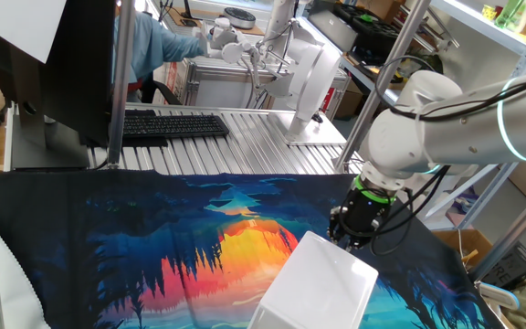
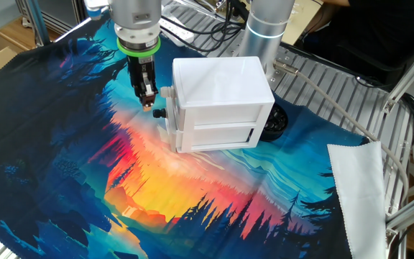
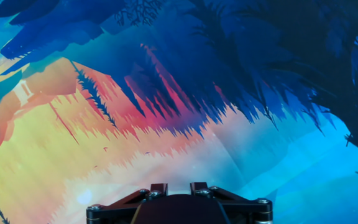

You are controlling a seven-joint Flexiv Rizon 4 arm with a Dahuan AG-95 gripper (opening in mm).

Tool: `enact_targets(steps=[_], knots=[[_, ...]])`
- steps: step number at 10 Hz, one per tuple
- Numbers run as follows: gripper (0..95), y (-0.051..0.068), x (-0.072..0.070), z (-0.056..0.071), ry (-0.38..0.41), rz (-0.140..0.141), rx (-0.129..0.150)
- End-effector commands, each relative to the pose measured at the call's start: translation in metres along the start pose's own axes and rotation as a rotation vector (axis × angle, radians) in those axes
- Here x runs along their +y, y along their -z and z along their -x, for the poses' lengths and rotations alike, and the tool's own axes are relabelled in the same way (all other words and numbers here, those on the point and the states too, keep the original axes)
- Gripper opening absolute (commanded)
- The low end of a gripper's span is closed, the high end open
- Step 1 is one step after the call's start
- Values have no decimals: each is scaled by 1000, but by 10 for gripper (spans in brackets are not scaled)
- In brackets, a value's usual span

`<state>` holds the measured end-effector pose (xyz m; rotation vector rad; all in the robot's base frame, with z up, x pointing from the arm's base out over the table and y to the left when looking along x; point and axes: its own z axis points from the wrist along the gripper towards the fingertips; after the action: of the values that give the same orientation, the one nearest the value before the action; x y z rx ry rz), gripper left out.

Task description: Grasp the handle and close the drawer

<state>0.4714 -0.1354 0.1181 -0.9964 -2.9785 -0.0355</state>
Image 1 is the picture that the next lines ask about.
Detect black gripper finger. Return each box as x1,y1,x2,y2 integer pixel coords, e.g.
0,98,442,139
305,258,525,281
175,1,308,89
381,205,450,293
342,232,365,252
326,205,346,242

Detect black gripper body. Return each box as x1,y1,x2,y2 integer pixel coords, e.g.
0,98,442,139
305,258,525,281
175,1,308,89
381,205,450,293
338,186,395,243

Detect white drawer cabinet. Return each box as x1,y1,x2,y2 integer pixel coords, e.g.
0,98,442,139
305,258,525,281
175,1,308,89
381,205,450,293
247,230,380,329

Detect small open cardboard box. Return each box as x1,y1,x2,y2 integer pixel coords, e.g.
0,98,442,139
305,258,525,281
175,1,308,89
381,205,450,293
431,228,495,271

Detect closed cardboard box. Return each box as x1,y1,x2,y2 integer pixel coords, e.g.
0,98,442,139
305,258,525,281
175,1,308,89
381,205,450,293
333,80,367,121

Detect white blue device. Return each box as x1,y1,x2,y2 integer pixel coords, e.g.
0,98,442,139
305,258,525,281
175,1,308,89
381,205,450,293
475,281,522,312

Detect black printed crate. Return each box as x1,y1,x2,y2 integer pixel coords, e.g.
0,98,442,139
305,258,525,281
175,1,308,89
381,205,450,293
481,241,526,292

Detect silver aluminium flight case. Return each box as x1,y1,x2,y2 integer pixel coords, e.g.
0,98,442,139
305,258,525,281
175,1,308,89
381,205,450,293
183,54,351,121

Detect black plastic trays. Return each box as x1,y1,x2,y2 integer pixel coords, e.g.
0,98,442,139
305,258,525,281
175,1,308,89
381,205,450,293
333,2,401,65

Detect black keyboard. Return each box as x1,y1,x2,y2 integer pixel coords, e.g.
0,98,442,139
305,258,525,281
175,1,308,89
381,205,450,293
121,109,231,141

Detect grey flat case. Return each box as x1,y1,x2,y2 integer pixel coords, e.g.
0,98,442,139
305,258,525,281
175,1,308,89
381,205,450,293
308,9,359,52

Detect white metal shelf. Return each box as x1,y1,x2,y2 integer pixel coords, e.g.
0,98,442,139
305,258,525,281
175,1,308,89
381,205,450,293
429,0,526,58

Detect round black white device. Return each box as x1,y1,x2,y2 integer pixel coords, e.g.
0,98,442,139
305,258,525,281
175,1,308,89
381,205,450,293
223,6,258,31

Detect colourful forest landscape cloth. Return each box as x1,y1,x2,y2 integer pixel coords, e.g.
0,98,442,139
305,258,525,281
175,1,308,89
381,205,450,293
0,169,506,329

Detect green bottle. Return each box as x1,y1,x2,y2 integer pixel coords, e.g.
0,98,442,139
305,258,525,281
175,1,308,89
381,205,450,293
494,0,526,29

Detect person in blue shirt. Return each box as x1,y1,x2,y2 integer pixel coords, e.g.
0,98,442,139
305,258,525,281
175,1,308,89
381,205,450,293
111,0,209,104

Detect black computer monitor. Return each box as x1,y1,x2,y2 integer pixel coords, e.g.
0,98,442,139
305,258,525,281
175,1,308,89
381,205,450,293
0,0,118,171

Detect white cloth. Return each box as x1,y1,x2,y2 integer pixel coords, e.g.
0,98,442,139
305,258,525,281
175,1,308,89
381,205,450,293
0,218,52,329

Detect white paper sheet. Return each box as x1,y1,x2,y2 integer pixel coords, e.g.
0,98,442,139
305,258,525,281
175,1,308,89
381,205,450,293
0,0,68,64

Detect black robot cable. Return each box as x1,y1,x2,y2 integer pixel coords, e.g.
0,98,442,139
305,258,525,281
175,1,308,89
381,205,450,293
370,54,526,257

